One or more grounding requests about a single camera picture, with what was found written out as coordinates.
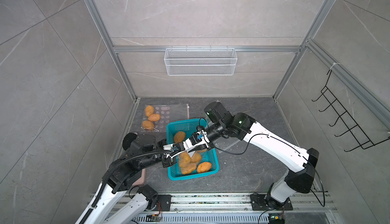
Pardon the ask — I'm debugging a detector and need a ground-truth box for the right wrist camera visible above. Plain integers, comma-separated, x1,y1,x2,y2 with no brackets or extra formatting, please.
182,130,211,152

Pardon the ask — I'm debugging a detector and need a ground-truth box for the smooth brown potato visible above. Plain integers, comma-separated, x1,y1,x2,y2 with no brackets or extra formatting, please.
178,151,191,168

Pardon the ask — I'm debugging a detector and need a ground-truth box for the wrinkled brown potato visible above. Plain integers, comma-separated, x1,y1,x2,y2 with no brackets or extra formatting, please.
144,105,154,117

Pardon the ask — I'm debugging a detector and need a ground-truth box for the white mesh wall basket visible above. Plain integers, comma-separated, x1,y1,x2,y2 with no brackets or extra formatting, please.
164,48,238,76

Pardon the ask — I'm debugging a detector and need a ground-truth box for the yellow potato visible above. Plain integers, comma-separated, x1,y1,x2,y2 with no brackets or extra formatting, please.
173,131,186,143
180,163,197,175
191,152,202,164

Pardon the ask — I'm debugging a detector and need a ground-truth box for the wrinkled tan potato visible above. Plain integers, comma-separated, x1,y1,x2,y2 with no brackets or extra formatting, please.
142,120,154,130

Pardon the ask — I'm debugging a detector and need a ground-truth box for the black wire hook rack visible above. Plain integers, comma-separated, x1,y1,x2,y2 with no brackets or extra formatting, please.
311,70,390,152

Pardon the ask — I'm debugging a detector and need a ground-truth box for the clear pink-print zipper bag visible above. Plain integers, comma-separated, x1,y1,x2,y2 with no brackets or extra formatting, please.
140,104,190,133

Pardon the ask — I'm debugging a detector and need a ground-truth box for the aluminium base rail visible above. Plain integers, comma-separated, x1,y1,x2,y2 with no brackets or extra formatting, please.
128,192,343,224

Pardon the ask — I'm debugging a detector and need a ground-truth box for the wrinkled orange potato bottom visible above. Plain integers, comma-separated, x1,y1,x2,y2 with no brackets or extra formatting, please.
197,162,212,173

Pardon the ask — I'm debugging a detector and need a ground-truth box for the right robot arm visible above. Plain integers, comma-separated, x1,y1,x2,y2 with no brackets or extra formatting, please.
204,102,319,209

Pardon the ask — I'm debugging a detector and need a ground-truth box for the black corrugated cable hose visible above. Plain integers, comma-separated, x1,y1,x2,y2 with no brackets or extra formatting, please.
77,150,171,224

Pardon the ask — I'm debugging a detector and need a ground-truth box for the pink rectangular case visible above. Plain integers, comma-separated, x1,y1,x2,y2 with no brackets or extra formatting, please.
133,169,146,186

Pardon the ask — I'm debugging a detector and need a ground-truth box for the clear plastic bag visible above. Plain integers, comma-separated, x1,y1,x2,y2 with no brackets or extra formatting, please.
178,149,212,175
214,137,247,154

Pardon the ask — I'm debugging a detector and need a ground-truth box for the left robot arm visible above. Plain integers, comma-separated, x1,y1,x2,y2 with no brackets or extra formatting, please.
76,145,180,224

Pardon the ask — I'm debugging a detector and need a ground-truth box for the teal plastic basket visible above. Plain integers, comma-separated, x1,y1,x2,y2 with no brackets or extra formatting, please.
167,119,219,181

